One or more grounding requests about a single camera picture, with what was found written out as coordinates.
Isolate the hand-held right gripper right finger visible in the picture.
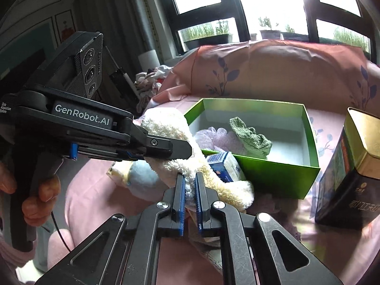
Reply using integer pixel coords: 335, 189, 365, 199
195, 172, 345, 285

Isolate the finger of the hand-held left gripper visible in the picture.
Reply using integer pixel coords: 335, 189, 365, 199
128, 125, 192, 161

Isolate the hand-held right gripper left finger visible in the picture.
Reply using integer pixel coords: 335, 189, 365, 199
35, 173, 186, 285

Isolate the cream fluffy towel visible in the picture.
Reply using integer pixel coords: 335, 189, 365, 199
139, 108, 255, 211

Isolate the blue tissue packet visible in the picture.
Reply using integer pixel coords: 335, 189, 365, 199
206, 151, 247, 184

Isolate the green cardboard box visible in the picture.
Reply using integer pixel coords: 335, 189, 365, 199
183, 98, 320, 200

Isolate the person's left hand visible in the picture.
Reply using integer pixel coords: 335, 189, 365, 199
0, 161, 61, 228

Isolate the light blue plush towel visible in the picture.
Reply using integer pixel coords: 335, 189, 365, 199
108, 160, 168, 200

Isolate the black stick vacuum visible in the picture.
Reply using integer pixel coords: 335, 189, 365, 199
104, 47, 141, 116

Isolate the pile of clothes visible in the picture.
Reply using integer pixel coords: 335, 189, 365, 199
134, 65, 176, 111

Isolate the green knitted cloth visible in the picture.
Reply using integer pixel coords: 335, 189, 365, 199
229, 116, 273, 158

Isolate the white cabinet with red print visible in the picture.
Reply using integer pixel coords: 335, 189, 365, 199
0, 6, 79, 75

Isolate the white paper roll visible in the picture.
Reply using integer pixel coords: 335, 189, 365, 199
138, 49, 160, 73

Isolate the pink floral bed sheet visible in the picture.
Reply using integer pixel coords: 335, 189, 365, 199
47, 95, 380, 285

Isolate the grey curtain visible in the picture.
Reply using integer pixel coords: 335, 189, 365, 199
73, 0, 168, 69

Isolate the long grass planter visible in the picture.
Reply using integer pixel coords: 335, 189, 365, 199
180, 21, 234, 51
332, 27, 371, 52

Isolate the pink floral pillow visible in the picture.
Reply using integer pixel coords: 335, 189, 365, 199
150, 39, 380, 116

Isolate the black and gold tin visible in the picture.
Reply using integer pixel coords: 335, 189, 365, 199
315, 107, 380, 231

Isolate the small potted plant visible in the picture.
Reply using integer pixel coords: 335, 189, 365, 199
280, 24, 309, 43
258, 16, 281, 40

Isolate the black framed window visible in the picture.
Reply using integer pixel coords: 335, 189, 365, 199
160, 0, 373, 54

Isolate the black cable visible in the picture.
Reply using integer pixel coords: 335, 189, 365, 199
51, 210, 72, 252

